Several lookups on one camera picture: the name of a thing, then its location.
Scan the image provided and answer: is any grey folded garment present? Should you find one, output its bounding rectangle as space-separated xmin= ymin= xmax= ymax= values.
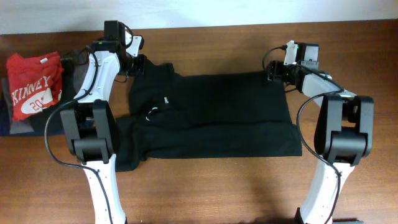
xmin=1 ymin=49 xmax=91 ymax=135

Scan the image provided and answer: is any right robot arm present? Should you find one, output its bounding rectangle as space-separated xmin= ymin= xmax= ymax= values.
xmin=262 ymin=40 xmax=374 ymax=224

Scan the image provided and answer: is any red printed t-shirt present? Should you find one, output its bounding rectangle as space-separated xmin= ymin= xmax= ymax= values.
xmin=6 ymin=52 xmax=64 ymax=121

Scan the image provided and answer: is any black polo shirt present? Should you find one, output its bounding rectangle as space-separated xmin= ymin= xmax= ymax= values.
xmin=116 ymin=62 xmax=302 ymax=172

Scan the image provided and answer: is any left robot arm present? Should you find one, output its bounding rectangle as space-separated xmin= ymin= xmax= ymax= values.
xmin=60 ymin=21 xmax=145 ymax=223

